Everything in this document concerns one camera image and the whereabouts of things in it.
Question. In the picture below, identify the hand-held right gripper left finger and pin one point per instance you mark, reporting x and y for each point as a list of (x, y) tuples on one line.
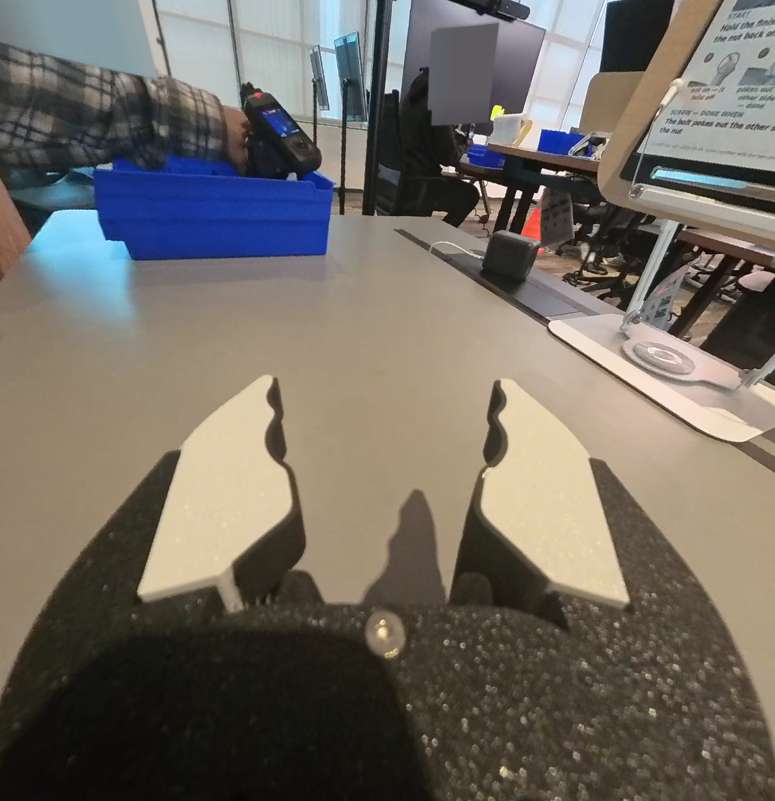
[(225, 500)]

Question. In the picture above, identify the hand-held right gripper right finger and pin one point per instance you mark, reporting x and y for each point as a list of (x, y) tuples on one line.
[(550, 513)]

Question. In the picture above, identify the blue plastic bin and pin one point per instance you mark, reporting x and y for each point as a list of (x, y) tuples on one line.
[(486, 157), (559, 142), (225, 219)]

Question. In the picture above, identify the person's left forearm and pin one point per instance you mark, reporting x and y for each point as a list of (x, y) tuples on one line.
[(112, 112)]

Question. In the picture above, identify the person's left hand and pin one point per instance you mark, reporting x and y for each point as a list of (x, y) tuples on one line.
[(234, 141)]

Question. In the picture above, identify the tablet on stand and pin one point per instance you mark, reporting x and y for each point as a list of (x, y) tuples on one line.
[(319, 78), (351, 75)]

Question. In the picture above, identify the black stand pole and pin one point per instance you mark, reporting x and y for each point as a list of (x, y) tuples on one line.
[(376, 94)]

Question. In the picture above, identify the black office chair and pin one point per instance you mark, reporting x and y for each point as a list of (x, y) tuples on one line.
[(390, 156)]

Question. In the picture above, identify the white pitcher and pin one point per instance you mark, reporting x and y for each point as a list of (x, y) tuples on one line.
[(506, 131)]

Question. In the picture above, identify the small printed card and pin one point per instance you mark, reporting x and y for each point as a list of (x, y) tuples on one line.
[(666, 300)]

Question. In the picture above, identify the black webcam bar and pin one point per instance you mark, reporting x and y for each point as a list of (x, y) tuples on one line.
[(494, 7)]

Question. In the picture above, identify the large black monitor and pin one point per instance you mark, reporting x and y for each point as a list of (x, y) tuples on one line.
[(525, 75)]

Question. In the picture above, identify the grey charger box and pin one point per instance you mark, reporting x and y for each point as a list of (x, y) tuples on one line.
[(509, 256)]

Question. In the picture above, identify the orange traffic cone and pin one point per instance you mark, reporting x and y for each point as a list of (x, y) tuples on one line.
[(534, 225)]

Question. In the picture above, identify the wooden office desk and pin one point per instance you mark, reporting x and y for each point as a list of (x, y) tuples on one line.
[(550, 159)]

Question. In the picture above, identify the clear document stand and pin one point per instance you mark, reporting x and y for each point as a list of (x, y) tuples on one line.
[(619, 156)]

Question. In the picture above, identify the printed instruction sheet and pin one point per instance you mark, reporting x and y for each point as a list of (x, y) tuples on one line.
[(725, 94)]

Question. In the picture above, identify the brown wooden post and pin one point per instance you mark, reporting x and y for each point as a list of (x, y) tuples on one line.
[(3, 238)]

